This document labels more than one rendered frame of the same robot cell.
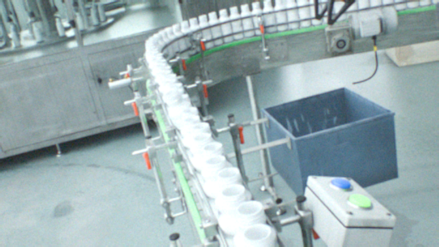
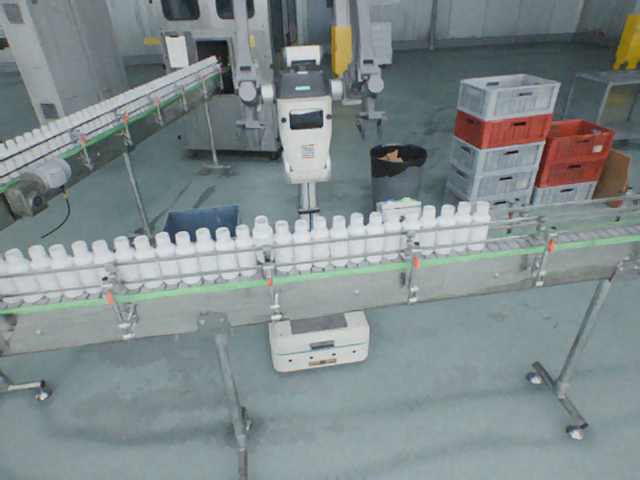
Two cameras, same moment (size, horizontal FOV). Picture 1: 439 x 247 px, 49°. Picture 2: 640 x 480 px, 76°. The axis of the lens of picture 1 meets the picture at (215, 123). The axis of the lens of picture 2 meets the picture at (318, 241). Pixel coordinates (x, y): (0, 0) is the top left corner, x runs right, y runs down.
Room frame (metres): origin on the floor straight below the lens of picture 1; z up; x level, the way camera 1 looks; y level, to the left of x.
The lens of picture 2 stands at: (0.91, 1.14, 1.78)
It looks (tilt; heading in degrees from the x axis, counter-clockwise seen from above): 32 degrees down; 271
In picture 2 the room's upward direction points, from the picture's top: 2 degrees counter-clockwise
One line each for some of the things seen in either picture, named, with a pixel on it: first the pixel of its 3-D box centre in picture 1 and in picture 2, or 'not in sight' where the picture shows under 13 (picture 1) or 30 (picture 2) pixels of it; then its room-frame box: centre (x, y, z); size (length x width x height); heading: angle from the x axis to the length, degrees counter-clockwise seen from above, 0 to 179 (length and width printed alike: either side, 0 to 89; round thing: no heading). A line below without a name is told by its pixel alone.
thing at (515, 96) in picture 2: not in sight; (506, 96); (-0.54, -2.16, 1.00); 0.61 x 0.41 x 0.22; 16
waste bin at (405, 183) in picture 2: not in sight; (395, 188); (0.30, -1.98, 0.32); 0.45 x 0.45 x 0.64
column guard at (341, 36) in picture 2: not in sight; (341, 56); (0.45, -7.72, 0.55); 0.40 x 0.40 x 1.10; 9
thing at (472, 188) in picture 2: not in sight; (490, 175); (-0.54, -2.16, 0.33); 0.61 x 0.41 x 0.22; 15
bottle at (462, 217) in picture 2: not in sight; (460, 226); (0.45, -0.04, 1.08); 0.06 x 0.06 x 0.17
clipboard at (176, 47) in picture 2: not in sight; (177, 51); (2.42, -3.68, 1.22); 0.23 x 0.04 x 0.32; 171
